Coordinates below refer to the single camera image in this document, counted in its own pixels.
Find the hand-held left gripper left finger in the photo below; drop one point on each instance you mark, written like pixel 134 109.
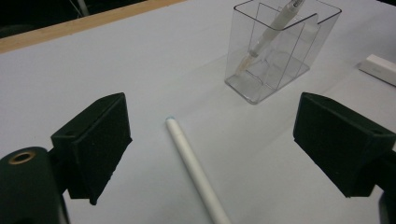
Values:
pixel 96 146

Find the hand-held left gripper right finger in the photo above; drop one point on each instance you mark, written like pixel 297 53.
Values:
pixel 339 146

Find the white rectangular tube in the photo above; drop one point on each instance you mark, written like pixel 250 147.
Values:
pixel 378 69

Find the white capped pen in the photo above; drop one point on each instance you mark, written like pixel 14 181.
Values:
pixel 194 168

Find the clear plastic pen holder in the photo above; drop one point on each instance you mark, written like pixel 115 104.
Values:
pixel 249 84

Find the white retractable pen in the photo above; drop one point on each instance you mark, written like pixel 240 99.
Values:
pixel 274 29

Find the metal stand pole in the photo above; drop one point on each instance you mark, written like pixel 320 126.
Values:
pixel 83 6

